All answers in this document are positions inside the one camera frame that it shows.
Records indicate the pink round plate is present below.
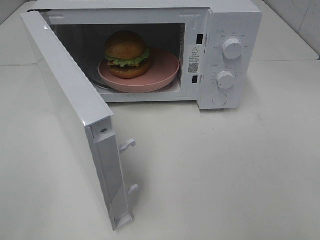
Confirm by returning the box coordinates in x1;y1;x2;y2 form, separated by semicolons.
97;48;180;93

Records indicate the white door release button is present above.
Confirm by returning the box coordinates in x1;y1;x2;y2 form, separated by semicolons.
212;94;228;106

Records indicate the white microwave door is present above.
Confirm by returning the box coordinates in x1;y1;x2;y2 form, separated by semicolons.
21;11;139;230

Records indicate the burger with lettuce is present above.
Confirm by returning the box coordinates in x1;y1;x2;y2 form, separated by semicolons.
104;30;151;79

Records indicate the glass microwave turntable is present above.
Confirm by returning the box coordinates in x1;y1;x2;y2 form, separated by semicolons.
91;76;111;90

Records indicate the lower white timer knob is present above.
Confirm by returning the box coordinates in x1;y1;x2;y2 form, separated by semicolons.
216;70;236;90

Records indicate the white microwave oven body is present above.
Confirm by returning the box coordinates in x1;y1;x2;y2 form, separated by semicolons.
26;0;262;110

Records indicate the upper white power knob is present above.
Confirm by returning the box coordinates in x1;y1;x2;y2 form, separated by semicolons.
222;36;244;60

